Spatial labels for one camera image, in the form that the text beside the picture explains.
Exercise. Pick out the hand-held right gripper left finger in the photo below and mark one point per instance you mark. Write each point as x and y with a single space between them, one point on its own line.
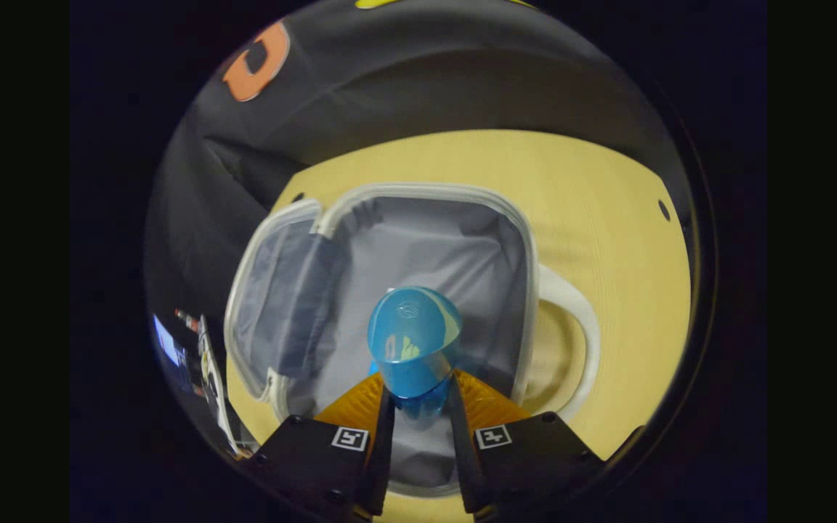
381 465

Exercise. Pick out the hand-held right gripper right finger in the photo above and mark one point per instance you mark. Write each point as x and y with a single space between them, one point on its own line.
463 465

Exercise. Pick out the blue capped bottle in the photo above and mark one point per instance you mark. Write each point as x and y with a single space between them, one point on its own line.
411 341

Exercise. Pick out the white printed board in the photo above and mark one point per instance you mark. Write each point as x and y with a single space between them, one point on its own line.
215 385

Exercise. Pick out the bright screen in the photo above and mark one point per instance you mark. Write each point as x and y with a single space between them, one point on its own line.
168 341

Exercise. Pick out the black backdrop cloth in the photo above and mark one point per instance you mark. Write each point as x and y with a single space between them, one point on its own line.
389 87

